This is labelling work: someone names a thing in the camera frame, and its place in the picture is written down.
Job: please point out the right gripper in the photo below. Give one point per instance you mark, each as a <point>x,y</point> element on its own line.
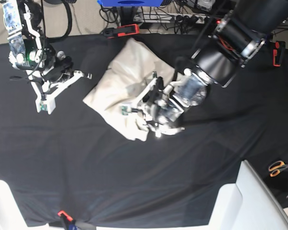
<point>49,64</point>

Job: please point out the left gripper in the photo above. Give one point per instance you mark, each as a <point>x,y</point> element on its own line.
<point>161,113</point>

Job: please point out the white T-shirt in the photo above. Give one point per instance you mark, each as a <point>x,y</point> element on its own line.
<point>126,77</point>

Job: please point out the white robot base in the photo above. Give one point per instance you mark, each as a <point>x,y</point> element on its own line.
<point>10,215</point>
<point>247,204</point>

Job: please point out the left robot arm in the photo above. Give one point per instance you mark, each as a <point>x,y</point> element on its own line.
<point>234,42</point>

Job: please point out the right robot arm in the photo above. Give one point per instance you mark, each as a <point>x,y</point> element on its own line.
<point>30,48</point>

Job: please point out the orange black clamp top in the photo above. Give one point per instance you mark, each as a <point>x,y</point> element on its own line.
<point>126,30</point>

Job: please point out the orange black clamp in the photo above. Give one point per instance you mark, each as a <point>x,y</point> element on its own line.
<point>278,53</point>
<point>126,30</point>

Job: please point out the blue plastic box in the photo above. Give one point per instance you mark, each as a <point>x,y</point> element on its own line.
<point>130,3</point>

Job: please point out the black table cloth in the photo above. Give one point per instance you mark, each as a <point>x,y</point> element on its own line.
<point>72,160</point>

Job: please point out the white power strip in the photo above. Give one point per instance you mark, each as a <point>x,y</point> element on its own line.
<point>156,17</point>

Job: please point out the orange black clamp right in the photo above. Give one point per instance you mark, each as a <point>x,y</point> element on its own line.
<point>278,53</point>

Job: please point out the orange clamp bottom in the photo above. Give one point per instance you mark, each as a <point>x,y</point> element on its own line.
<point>67,221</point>

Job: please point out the orange handled scissors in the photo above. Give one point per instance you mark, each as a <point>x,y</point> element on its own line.
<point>276,168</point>

